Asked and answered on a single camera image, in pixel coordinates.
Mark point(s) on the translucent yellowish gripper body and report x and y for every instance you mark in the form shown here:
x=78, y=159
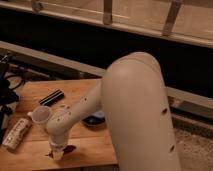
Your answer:
x=57, y=151

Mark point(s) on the dried red chili pepper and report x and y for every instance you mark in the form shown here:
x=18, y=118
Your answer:
x=67, y=150

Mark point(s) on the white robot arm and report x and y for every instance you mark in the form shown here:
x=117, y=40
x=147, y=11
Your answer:
x=132, y=95

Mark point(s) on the black bowl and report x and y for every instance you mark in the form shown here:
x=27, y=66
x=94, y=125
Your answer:
x=91, y=121

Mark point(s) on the black rectangular box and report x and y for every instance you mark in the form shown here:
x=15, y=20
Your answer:
x=52, y=98

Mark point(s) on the blue sponge piece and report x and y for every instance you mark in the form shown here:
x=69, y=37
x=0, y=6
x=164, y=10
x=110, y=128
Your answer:
x=99, y=115

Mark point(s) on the black camera tripod stand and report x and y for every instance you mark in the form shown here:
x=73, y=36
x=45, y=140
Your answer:
x=7, y=96

